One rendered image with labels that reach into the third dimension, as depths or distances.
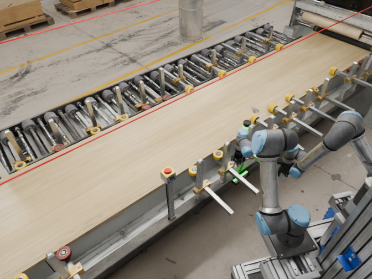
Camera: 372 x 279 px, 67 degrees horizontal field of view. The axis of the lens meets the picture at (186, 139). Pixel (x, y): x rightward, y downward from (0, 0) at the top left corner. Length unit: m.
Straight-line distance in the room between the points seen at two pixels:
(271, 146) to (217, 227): 1.62
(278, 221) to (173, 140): 1.15
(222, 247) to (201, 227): 0.27
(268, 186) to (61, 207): 1.35
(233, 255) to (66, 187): 1.56
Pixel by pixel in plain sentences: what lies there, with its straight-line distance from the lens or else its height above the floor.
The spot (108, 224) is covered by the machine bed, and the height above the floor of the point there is 0.76.
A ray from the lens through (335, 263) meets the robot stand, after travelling 1.72.
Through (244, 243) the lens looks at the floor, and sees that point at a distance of 2.85.
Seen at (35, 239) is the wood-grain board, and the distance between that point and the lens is 2.05.
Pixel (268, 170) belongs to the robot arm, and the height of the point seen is 1.45.
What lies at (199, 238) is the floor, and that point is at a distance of 2.82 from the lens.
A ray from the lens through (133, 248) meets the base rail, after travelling 2.05.
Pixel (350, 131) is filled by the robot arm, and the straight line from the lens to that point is 1.69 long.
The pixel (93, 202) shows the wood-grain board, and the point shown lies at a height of 0.90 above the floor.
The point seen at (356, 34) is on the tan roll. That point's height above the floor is 1.06.
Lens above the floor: 2.53
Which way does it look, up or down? 44 degrees down
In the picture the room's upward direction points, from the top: 1 degrees counter-clockwise
